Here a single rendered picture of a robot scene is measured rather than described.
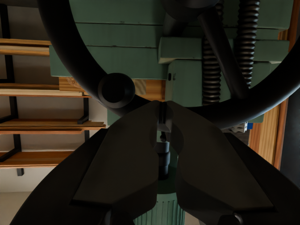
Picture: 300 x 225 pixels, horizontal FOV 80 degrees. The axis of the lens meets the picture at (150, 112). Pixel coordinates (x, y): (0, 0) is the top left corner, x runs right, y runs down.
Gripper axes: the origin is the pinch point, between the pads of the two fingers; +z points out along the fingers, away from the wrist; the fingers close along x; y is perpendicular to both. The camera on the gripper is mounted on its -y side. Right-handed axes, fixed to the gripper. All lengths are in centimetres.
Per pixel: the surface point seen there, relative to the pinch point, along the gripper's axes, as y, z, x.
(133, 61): 3.4, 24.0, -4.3
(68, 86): 14.4, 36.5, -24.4
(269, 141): 99, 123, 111
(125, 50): 1.5, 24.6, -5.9
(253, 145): 120, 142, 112
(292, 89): 0.6, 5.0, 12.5
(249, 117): 3.3, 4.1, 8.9
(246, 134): 11.3, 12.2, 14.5
